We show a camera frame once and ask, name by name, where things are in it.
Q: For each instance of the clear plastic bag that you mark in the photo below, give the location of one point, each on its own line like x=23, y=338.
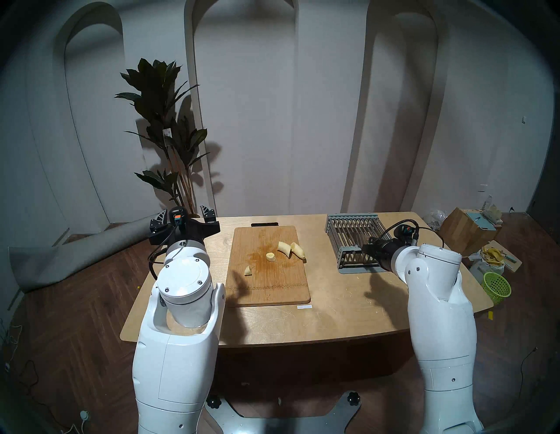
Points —
x=435, y=218

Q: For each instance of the grey slotted knife rack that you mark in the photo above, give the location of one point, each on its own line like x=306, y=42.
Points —
x=350, y=229

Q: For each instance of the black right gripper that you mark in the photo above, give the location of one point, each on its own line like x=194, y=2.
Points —
x=380, y=253

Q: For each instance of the tall green potted plant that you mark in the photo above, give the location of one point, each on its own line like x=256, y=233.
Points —
x=159, y=105

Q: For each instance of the wooden cutting board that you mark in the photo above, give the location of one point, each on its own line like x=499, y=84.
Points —
x=267, y=284

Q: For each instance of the yellow banana peels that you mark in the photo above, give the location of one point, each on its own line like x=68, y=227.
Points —
x=492, y=256

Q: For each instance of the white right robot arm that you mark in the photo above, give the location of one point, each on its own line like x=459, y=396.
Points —
x=442, y=323

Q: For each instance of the rolled grey floor mat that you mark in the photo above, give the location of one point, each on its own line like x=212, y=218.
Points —
x=83, y=253

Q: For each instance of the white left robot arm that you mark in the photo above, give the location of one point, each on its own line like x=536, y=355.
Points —
x=183, y=332

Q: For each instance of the green plastic basket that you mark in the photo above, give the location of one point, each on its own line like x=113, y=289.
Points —
x=496, y=288

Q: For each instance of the teal plastic board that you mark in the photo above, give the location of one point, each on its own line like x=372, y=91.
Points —
x=481, y=218

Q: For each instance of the brown box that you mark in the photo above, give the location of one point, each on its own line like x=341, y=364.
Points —
x=459, y=232

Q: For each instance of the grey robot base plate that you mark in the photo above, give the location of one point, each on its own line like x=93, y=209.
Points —
x=284, y=424

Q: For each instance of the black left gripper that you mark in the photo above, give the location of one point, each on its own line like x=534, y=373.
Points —
x=192, y=232

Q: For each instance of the black base knob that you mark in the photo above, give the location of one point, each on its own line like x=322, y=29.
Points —
x=353, y=397
x=213, y=402

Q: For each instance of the white waste bag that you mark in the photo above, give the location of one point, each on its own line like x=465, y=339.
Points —
x=479, y=271

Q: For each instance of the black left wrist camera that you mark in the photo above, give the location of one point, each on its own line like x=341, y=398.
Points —
x=177, y=216

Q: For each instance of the small wooden board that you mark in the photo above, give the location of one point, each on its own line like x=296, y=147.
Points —
x=514, y=263

